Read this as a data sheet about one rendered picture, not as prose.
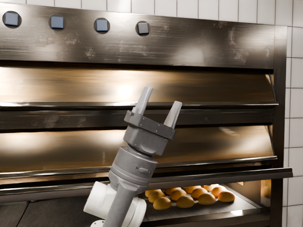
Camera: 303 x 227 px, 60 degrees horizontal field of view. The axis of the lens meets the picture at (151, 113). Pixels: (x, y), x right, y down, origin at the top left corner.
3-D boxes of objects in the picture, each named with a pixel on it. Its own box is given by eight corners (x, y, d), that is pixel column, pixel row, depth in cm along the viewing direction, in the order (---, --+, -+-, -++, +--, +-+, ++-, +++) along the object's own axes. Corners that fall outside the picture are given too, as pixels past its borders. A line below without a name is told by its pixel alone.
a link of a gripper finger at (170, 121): (173, 100, 60) (162, 124, 60) (181, 102, 57) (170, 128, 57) (178, 102, 61) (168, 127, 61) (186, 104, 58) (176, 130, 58)
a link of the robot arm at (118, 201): (149, 174, 61) (129, 219, 61) (106, 156, 60) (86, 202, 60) (154, 188, 50) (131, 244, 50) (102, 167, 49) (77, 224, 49)
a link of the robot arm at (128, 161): (186, 134, 56) (164, 187, 55) (163, 125, 64) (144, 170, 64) (138, 114, 50) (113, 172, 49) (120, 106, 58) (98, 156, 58)
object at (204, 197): (132, 177, 190) (132, 170, 189) (194, 172, 202) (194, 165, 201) (154, 212, 131) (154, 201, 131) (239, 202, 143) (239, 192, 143)
